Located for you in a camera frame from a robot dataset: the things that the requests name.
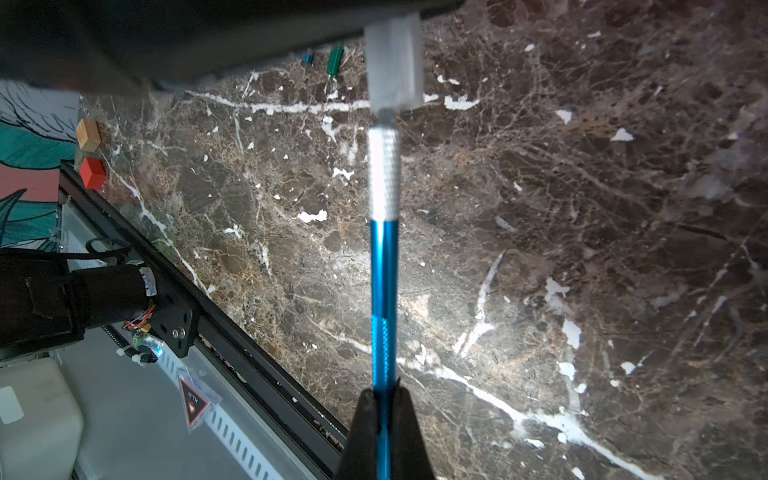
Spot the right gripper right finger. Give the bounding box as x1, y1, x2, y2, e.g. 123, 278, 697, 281
391, 385, 435, 480

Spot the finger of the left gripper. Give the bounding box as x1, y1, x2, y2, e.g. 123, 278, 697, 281
1, 1, 461, 93

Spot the triangular warning sticker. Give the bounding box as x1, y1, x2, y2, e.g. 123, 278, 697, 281
177, 367, 222, 432

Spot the green carving knife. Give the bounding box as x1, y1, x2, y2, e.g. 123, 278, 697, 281
326, 43, 345, 78

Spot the white slotted cable duct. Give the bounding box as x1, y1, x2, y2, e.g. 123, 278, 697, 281
147, 340, 283, 479

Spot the orange small block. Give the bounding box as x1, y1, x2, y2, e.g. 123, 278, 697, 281
76, 118, 102, 153

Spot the black front mounting rail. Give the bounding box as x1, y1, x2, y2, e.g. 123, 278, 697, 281
60, 164, 347, 479

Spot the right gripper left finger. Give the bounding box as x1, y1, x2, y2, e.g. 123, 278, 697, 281
335, 388, 379, 480

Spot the red small block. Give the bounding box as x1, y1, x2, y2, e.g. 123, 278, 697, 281
80, 157, 107, 191

